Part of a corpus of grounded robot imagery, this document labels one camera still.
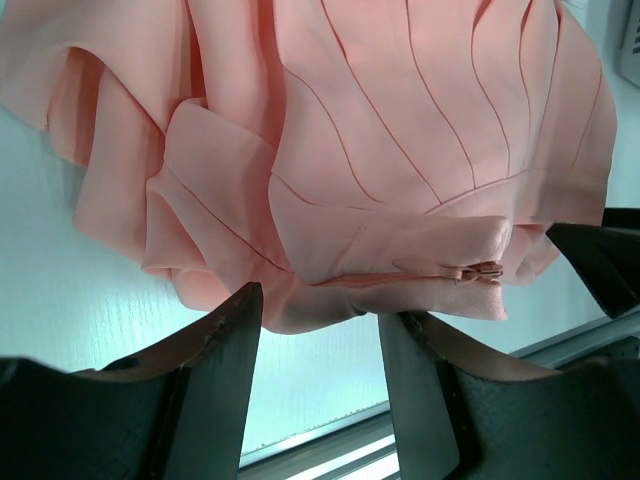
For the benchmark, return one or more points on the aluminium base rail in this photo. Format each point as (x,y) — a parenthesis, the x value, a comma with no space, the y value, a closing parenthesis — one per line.
(450,415)

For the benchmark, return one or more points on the pink skirt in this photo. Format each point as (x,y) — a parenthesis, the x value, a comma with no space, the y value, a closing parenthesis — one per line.
(349,156)

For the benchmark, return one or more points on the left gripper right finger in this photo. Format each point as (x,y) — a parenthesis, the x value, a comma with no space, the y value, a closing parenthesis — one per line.
(500,410)

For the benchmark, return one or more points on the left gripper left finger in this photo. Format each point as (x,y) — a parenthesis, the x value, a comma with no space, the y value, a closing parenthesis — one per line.
(174,410)

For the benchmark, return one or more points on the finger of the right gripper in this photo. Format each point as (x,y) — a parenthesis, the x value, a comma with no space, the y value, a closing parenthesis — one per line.
(605,257)

